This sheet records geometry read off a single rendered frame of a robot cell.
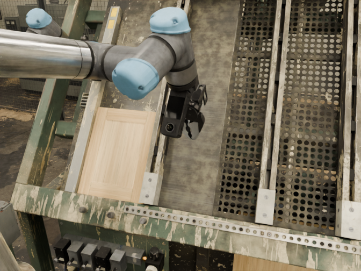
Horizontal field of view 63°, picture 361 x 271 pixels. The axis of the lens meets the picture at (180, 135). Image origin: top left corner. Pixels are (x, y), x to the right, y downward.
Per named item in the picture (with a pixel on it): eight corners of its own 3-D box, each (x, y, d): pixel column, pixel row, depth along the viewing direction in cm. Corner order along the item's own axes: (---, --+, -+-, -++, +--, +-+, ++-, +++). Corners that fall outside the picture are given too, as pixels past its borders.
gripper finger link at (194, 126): (208, 128, 85) (204, 105, 78) (202, 144, 81) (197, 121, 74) (198, 126, 86) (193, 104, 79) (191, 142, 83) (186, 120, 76)
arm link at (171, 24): (137, 23, 56) (161, 1, 60) (151, 70, 64) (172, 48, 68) (171, 29, 53) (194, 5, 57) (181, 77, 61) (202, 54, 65)
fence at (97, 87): (69, 191, 133) (64, 191, 130) (114, 11, 156) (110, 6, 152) (79, 193, 132) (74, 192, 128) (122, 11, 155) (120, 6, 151)
